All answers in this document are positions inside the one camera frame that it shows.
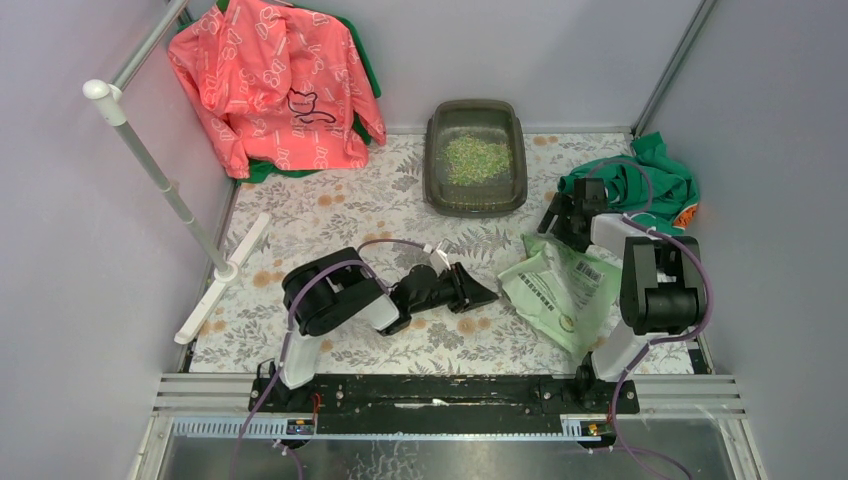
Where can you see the grey plastic litter box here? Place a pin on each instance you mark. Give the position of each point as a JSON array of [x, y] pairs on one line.
[[490, 120]]

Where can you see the green cat litter bag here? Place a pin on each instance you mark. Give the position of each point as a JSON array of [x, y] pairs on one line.
[[565, 294]]

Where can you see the white clothes rack pole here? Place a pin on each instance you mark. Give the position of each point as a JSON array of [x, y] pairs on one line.
[[227, 269]]

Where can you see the green cat litter pile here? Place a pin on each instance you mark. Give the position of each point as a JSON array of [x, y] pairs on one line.
[[472, 161]]

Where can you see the floral patterned mat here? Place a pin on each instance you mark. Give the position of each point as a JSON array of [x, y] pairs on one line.
[[381, 210]]

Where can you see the green garment behind jacket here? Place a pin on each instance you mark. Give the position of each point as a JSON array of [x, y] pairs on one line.
[[305, 169]]

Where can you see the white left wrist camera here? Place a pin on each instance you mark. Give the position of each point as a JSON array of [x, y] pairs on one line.
[[437, 257]]

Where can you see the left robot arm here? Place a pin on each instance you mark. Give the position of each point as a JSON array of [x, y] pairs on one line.
[[322, 295]]

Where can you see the pink hooded jacket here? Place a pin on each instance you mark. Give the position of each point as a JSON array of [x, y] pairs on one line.
[[278, 86]]

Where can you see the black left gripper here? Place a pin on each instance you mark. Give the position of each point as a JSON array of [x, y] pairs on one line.
[[456, 290]]

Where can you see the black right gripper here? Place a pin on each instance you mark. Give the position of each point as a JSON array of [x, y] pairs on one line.
[[574, 242]]

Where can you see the crumpled green garment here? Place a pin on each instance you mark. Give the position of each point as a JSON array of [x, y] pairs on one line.
[[649, 185]]

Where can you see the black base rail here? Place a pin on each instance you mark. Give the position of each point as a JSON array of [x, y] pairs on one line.
[[429, 404]]

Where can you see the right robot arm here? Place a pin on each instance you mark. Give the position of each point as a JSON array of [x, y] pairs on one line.
[[663, 294]]

